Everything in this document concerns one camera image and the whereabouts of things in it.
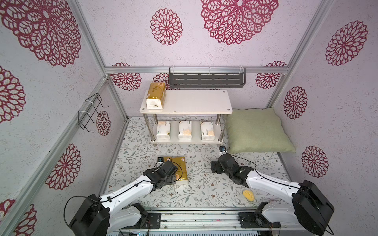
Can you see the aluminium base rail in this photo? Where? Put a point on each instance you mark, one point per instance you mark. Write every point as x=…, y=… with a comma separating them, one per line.
x=210, y=219

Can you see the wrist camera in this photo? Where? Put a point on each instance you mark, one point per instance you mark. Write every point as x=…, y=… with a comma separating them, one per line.
x=160, y=161
x=222, y=150

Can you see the floral patterned floor mat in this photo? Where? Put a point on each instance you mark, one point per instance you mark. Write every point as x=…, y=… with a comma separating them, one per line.
x=204, y=188

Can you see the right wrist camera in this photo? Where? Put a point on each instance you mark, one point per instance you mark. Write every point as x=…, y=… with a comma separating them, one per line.
x=222, y=150

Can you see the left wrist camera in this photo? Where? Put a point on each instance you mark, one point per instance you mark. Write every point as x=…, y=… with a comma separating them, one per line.
x=160, y=161

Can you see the yellow sponge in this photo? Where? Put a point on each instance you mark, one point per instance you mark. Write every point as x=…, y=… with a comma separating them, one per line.
x=249, y=195

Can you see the green cushion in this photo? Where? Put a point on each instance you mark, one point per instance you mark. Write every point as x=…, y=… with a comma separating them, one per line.
x=256, y=130

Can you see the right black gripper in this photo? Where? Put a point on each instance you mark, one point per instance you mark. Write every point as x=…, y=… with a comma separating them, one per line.
x=220, y=164

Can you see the white tissue pack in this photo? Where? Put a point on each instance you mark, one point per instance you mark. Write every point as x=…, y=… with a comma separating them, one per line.
x=163, y=130
x=185, y=130
x=207, y=131

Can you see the white two-tier shelf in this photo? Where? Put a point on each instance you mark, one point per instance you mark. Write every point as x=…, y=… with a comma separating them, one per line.
x=189, y=103

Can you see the grey slotted wall shelf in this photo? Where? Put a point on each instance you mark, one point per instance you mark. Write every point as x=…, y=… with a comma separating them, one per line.
x=209, y=80

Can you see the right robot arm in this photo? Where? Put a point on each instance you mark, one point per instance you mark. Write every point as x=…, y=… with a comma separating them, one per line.
x=306, y=204

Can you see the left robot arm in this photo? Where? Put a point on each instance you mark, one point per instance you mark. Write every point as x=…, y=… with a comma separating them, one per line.
x=115, y=200

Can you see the black wire wall rack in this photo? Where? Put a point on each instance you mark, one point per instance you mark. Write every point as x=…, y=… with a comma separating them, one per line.
x=84, y=117

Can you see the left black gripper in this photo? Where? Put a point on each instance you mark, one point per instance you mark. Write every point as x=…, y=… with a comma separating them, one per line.
x=172, y=180

